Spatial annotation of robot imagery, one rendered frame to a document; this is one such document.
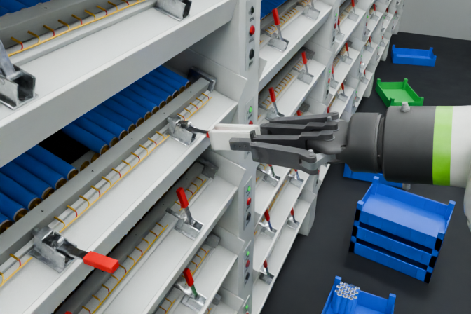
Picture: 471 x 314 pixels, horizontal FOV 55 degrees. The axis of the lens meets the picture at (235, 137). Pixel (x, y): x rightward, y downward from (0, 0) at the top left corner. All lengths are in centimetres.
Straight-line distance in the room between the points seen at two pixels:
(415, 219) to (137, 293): 129
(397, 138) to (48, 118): 36
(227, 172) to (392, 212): 104
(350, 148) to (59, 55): 34
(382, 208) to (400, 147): 131
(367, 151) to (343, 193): 160
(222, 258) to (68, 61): 65
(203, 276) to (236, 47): 48
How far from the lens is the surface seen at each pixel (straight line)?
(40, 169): 58
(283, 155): 57
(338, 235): 192
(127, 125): 66
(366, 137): 55
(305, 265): 178
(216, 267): 100
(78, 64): 47
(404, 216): 183
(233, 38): 77
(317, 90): 154
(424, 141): 53
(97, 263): 48
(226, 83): 80
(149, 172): 62
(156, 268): 75
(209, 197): 87
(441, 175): 54
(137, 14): 59
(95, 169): 58
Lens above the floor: 129
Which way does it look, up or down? 31 degrees down
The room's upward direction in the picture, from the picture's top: straight up
